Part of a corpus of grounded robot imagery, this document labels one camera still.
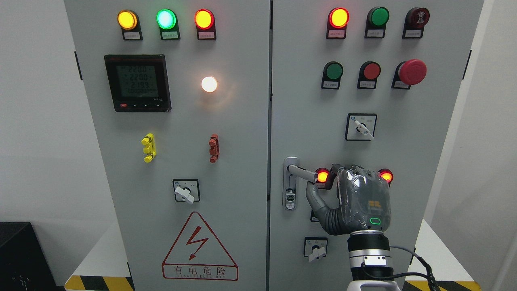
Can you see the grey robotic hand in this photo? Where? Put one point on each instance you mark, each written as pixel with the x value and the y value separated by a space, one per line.
pixel 364 202

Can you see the silver door handle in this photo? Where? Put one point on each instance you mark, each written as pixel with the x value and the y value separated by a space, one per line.
pixel 291 172

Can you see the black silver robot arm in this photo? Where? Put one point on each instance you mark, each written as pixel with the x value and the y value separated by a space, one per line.
pixel 370 261

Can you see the red lit light lower right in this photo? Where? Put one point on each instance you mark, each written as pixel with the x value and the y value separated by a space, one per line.
pixel 386 174

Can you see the red lit light lower left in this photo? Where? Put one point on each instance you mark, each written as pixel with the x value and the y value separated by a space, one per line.
pixel 322 176

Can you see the green push button lower left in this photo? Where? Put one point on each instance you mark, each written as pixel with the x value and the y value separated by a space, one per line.
pixel 313 217

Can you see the green push button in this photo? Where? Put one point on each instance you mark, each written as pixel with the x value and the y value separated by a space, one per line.
pixel 331 77
pixel 313 217

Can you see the red push button upper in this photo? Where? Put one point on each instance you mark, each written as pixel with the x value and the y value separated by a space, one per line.
pixel 368 74

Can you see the green push button upper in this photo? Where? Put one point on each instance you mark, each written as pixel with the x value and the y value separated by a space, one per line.
pixel 331 77

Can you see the red emergency stop button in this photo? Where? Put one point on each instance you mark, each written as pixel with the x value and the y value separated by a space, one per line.
pixel 409 73

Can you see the red terminal clip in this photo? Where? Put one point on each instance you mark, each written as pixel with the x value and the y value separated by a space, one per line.
pixel 214 149

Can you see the red electrical warning sticker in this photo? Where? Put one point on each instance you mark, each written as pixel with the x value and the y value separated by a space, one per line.
pixel 198 254

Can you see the red lit light top right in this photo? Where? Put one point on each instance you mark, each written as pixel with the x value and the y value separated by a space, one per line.
pixel 337 22

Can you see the green light top right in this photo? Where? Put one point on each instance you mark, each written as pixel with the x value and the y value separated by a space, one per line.
pixel 377 18

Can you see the dark red buzzer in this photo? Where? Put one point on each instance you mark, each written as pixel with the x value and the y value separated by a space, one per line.
pixel 416 20

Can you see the grey electrical cabinet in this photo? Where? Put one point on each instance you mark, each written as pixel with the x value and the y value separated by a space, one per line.
pixel 268 59

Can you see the white lit indicator light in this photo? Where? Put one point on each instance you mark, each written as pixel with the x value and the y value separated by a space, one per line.
pixel 209 84

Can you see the yellow terminal clip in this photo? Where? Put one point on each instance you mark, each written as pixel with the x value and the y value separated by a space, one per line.
pixel 149 147

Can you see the red lit indicator light left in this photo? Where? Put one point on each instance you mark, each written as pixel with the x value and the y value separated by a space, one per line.
pixel 205 25

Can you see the black digital power meter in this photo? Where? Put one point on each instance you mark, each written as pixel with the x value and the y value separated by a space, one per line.
pixel 138 83

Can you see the green lit indicator light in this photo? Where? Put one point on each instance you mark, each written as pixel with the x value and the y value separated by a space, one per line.
pixel 168 24

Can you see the white platform with hazard stripes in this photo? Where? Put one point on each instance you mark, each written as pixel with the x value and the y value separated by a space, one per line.
pixel 105 267

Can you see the yellow indicator light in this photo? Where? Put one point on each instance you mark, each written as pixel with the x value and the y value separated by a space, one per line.
pixel 130 25

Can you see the black box lower left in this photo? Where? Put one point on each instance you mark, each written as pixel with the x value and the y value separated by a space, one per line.
pixel 23 266

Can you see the white lower selector switch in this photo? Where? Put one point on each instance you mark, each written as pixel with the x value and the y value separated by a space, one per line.
pixel 314 248

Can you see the upper right selector switch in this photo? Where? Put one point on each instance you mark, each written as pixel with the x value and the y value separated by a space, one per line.
pixel 360 127

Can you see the left door selector switch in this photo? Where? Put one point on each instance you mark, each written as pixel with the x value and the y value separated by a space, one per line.
pixel 186 190

